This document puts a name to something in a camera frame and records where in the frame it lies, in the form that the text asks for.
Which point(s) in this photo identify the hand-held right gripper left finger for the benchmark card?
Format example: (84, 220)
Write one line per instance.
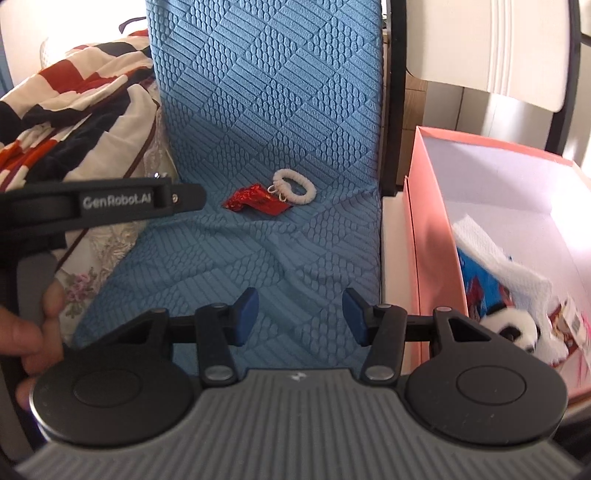
(247, 318)

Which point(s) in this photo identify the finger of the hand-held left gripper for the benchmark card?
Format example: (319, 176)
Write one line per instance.
(189, 197)

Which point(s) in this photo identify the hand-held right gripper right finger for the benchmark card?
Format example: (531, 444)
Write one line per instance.
(355, 318)

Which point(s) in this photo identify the red foil packet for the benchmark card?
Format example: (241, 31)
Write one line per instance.
(258, 201)

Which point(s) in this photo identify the blue snack packet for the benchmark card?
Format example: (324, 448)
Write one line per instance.
(480, 282)

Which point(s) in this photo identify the pink cardboard box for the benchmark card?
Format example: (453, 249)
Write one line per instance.
(434, 207)

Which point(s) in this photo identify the panda plush toy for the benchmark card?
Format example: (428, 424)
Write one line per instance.
(512, 323)

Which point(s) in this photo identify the white cloth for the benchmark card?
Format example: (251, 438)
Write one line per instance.
(512, 277)

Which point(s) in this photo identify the clear plastic packet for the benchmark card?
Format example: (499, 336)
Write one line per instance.
(570, 318)

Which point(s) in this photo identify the pink feather toy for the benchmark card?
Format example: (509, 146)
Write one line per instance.
(584, 360)

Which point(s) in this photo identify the person's left hand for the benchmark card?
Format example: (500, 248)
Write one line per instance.
(23, 332)

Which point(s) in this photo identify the red black white striped blanket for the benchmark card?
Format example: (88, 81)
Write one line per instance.
(69, 115)

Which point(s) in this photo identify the blue quilted mat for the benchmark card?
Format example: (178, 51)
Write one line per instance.
(268, 115)

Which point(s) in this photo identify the white hair scrunchie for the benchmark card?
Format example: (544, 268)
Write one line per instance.
(304, 192)

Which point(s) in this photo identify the white pillow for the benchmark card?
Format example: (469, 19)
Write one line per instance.
(51, 50)

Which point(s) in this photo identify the brown wooden cabinet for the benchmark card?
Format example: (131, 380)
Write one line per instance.
(434, 106)

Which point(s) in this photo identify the white chair with black frame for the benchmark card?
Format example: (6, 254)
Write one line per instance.
(485, 46)

